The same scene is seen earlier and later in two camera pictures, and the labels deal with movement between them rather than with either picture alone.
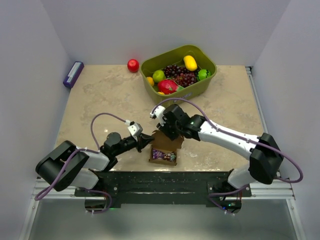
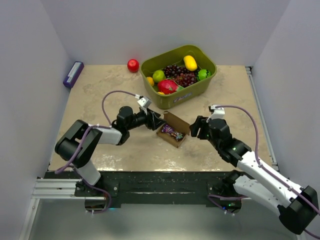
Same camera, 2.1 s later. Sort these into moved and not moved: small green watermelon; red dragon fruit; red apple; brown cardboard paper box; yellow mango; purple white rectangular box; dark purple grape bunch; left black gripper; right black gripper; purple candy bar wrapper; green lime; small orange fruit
Moved: left black gripper; right black gripper; purple candy bar wrapper; brown cardboard paper box
Not moved: red dragon fruit; dark purple grape bunch; small green watermelon; purple white rectangular box; green lime; red apple; yellow mango; small orange fruit
